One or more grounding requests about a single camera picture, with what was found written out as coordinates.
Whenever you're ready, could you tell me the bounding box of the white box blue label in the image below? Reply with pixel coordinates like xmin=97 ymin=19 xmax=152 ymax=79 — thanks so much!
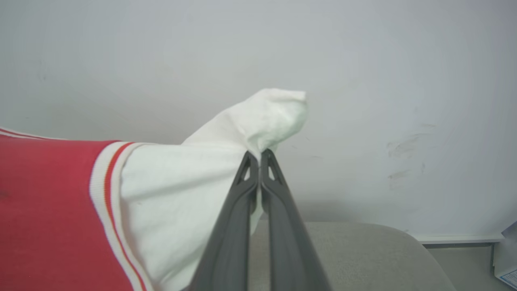
xmin=492 ymin=221 xmax=517 ymax=289

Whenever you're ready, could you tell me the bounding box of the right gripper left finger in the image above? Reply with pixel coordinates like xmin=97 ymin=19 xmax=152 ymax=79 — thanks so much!
xmin=190 ymin=150 xmax=259 ymax=291

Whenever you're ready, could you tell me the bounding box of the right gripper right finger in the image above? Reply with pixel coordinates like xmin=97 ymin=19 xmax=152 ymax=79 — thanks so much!
xmin=261 ymin=149 xmax=332 ymax=291

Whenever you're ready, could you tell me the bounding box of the white baseboard rail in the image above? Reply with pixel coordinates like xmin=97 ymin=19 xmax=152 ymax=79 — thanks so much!
xmin=410 ymin=233 xmax=505 ymax=248

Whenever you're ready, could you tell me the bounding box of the red and white jersey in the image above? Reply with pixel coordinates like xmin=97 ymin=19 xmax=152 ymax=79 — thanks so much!
xmin=0 ymin=88 xmax=308 ymax=291

